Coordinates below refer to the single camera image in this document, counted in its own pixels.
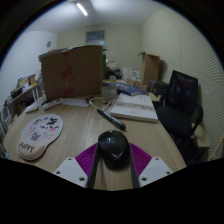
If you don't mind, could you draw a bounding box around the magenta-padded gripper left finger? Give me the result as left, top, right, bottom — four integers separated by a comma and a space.
53, 142, 102, 190

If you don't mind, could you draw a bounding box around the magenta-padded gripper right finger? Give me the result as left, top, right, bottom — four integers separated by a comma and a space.
128, 142, 174, 190

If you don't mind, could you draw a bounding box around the black computer mouse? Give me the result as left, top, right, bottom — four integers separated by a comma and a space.
97, 129, 131, 170

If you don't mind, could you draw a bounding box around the cartoon print mouse pad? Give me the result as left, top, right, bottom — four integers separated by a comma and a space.
16, 113, 64, 162

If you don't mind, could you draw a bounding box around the black office chair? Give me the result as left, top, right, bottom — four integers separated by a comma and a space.
154, 69, 205, 164

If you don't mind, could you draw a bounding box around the black marker pen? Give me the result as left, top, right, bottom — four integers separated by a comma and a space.
95, 108, 128, 131

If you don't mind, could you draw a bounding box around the white book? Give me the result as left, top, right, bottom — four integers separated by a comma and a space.
109, 93, 159, 123

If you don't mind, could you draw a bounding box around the white paper sheet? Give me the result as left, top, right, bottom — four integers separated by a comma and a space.
63, 96, 91, 108

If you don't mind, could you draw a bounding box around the plain white remote control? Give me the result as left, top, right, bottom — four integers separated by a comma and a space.
24, 99, 46, 114

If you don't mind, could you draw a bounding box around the blue book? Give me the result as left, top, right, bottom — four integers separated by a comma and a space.
114, 83, 150, 97

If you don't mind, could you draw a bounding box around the clear plastic container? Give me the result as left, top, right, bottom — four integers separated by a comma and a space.
100, 84, 118, 98

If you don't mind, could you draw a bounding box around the cluttered shelf unit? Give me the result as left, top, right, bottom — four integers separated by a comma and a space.
0, 73, 39, 134

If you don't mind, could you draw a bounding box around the large brown cardboard box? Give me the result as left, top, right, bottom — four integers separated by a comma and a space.
38, 44, 104, 101

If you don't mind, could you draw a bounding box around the open brown cardboard box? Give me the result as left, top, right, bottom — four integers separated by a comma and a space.
138, 51, 161, 86

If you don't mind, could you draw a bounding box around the ceiling tube light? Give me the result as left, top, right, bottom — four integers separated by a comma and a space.
75, 2, 89, 17

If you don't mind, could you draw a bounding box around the white cable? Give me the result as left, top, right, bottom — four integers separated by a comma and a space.
88, 96, 118, 116

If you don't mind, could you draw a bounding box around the wall air vent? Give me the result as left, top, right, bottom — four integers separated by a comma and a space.
85, 29, 106, 44

